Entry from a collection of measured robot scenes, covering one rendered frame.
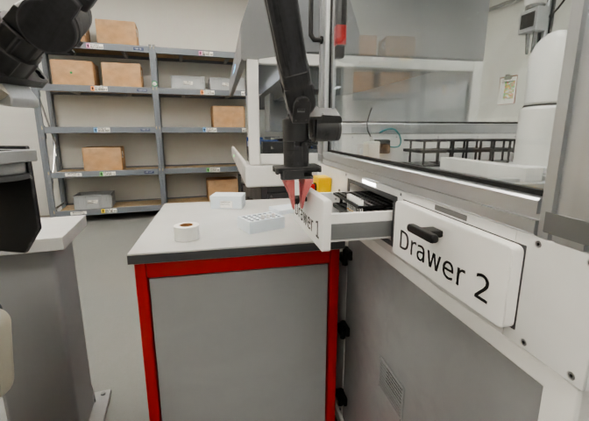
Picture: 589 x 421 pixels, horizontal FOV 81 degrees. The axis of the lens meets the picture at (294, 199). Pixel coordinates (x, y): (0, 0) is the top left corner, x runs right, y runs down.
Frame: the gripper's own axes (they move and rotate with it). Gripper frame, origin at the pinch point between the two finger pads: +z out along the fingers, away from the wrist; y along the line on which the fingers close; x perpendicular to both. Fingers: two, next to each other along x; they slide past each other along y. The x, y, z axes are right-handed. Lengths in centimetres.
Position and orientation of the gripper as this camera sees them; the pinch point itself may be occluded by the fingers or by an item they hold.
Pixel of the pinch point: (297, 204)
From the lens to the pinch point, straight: 79.9
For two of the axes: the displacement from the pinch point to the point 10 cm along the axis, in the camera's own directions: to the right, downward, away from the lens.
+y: 9.8, -0.7, 1.8
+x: -1.9, -2.1, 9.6
